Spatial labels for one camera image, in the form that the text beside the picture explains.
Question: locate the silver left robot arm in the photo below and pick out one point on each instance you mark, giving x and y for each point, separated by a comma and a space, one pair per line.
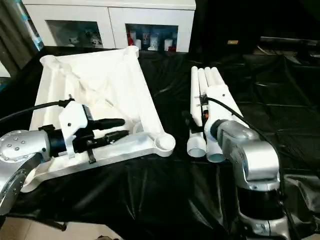
17, 150

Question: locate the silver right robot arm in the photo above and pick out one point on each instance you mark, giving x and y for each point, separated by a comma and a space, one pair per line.
250, 160

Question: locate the black table frame leg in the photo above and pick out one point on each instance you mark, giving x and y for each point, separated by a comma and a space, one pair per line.
55, 225

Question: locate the white display cabinet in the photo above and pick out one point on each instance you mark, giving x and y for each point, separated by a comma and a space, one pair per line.
110, 15

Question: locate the black cabinet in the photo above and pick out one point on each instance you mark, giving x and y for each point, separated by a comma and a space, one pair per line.
250, 20

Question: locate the black table mat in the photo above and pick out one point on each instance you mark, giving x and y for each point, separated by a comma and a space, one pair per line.
175, 200

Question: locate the red bottle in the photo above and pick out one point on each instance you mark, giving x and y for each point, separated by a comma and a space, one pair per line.
130, 40

